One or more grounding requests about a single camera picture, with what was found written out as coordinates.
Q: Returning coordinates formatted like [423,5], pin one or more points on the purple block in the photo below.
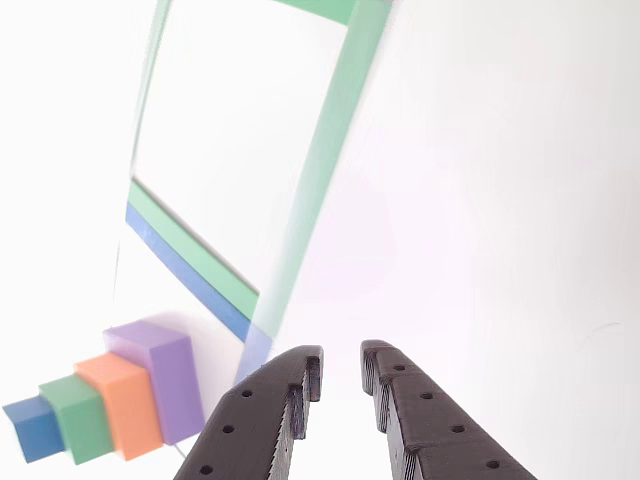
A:
[175,385]

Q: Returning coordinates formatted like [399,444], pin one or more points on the orange block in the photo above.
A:
[130,410]

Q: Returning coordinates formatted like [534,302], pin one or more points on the green block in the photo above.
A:
[82,425]

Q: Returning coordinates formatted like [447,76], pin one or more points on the small blue cube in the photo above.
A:
[35,430]

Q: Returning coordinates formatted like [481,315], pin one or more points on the blue tape square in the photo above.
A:
[200,285]

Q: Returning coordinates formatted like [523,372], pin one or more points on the green tape square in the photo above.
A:
[325,150]

